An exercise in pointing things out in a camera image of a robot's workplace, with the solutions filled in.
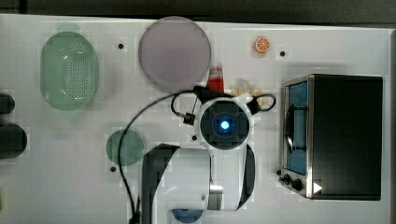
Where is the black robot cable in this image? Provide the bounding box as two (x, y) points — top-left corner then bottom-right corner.
(117, 86), (276, 224)

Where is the silver toaster oven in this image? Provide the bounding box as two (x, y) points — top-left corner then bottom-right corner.
(277, 74), (383, 201)

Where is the grey round plate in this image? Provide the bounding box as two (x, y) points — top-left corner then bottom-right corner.
(138, 17), (211, 92)

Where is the green perforated colander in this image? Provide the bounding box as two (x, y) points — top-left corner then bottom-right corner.
(40, 24), (99, 112)

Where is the red ketchup bottle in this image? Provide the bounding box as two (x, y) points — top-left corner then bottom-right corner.
(205, 67), (224, 92)

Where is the orange slice toy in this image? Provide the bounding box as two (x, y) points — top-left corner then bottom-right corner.
(253, 36), (271, 53)

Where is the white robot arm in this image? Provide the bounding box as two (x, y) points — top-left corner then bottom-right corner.
(139, 97), (256, 224)

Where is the blue round object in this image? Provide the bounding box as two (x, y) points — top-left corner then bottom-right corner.
(172, 209), (204, 224)

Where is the black cylindrical object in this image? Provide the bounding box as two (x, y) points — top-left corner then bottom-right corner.
(0, 93), (27, 160)

